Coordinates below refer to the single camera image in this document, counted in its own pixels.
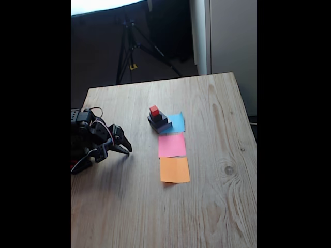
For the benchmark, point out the bright white light panel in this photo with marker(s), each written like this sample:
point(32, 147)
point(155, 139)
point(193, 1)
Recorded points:
point(103, 5)

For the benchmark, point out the small dark cube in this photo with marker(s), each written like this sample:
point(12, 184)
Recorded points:
point(157, 117)

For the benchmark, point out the small wrist camera board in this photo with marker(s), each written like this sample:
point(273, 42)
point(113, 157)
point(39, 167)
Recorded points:
point(100, 154)

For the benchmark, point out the pink paper sheet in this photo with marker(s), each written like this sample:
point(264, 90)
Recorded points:
point(172, 144)

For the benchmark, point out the white cabinet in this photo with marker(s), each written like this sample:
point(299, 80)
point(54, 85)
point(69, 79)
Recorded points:
point(232, 38)

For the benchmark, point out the blue paper sheet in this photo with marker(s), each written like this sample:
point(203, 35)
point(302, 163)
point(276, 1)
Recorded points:
point(178, 121)

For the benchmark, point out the large grey block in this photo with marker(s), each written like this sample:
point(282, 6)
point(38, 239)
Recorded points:
point(165, 127)

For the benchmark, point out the medium dark block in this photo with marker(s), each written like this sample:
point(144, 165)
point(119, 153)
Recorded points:
point(164, 120)

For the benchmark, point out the tall black tripod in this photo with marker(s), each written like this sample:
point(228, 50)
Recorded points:
point(128, 46)

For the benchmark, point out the small red cube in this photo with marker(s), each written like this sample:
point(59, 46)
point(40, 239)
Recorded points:
point(154, 110)

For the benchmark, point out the yellow tape under tall tripod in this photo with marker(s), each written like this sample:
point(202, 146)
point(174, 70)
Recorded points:
point(133, 67)

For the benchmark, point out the orange paper sheet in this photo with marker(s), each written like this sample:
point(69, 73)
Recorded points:
point(174, 169)

